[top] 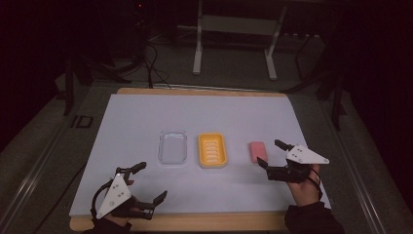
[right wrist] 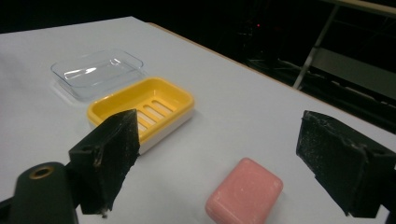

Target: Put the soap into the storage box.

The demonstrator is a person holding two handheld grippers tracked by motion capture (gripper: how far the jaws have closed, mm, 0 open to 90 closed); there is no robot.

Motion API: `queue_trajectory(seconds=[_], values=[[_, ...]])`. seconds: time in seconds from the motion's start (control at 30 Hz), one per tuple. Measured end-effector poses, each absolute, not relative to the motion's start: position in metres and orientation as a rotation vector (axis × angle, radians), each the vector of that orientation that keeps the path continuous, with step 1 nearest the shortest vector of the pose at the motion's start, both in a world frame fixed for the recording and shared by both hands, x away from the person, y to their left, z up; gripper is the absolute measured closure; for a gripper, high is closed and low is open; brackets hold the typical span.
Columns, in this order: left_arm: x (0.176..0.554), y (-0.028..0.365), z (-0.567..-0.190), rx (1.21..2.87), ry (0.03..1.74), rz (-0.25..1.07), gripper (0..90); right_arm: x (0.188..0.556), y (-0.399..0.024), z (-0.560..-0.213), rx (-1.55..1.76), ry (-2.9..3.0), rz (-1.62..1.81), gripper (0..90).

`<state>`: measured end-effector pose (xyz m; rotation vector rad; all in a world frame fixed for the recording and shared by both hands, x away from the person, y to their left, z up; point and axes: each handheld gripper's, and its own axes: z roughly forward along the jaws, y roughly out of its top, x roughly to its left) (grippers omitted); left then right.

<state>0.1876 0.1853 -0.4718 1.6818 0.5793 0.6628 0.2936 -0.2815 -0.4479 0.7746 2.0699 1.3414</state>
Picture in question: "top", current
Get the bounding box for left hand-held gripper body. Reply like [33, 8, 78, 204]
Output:
[95, 166, 156, 221]

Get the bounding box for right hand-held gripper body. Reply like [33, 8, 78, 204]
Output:
[266, 144, 330, 183]

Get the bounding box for pink soap bar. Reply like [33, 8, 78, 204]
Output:
[248, 140, 269, 164]

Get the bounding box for clear plastic container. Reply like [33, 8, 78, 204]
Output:
[157, 130, 189, 166]

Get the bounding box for yellow soap dish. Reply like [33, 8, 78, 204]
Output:
[197, 132, 229, 169]

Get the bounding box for person's left hand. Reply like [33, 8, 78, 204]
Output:
[108, 177, 144, 228]

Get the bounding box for person's right hand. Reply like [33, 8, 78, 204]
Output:
[286, 164, 322, 208]

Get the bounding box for white table mat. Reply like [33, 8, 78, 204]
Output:
[69, 94, 332, 217]

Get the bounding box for wooden table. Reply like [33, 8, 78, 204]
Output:
[69, 87, 290, 233]

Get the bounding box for black tripod stand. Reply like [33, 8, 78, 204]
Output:
[55, 53, 133, 117]
[282, 32, 348, 132]

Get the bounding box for white metal stand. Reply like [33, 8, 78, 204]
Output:
[176, 0, 288, 82]

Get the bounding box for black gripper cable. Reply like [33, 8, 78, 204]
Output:
[306, 167, 324, 201]
[90, 179, 115, 220]

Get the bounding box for metal floor rail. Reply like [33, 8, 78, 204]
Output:
[319, 98, 389, 234]
[0, 125, 71, 234]

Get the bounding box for black floor bracket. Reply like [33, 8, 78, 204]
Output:
[70, 114, 94, 129]

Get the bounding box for black floor cables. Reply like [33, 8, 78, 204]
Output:
[141, 41, 173, 90]

